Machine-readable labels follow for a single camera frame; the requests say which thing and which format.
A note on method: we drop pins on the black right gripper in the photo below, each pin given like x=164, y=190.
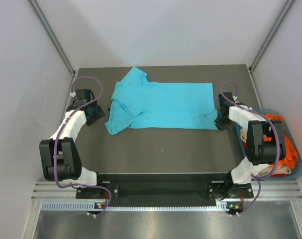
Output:
x=219, y=125

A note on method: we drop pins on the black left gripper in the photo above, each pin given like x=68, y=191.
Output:
x=99, y=113

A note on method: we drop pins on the cyan t shirt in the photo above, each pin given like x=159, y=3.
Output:
x=138, y=103

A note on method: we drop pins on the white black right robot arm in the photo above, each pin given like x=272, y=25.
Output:
x=265, y=142

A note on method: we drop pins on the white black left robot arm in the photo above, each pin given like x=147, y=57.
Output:
x=59, y=156

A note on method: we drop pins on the red t shirt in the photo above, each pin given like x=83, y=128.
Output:
x=281, y=171

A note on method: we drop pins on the orange t shirt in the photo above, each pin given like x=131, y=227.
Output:
x=291, y=154

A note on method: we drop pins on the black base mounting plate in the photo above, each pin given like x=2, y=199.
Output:
x=181, y=189

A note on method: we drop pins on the blue laundry basket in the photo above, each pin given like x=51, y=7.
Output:
x=297, y=171

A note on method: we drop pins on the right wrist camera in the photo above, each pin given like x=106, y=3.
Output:
x=235, y=99

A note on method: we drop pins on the white slotted cable duct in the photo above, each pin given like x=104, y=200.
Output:
x=92, y=206

